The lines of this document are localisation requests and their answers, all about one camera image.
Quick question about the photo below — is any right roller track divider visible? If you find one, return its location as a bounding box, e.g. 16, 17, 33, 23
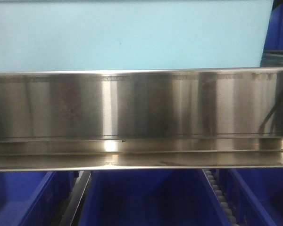
202, 169, 239, 226

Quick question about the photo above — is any blue bin lower middle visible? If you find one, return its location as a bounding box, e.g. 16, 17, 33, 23
79, 169, 229, 226

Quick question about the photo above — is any roller track divider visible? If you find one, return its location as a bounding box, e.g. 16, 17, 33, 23
202, 169, 239, 226
50, 170, 91, 226

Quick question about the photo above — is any blue bin lower right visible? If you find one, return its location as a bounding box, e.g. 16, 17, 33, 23
215, 168, 283, 226

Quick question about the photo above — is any blue bin upper right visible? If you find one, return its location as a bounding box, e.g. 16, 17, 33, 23
264, 0, 283, 51

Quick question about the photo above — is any blue bin lower left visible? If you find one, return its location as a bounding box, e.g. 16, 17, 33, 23
0, 171, 79, 226

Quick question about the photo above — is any stainless steel shelf rail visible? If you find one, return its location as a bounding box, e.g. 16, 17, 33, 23
0, 67, 283, 171

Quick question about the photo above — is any light blue plastic bin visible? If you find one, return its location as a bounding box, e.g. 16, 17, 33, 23
0, 0, 273, 72

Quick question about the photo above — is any left roller track divider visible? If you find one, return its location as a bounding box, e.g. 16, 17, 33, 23
50, 170, 91, 226

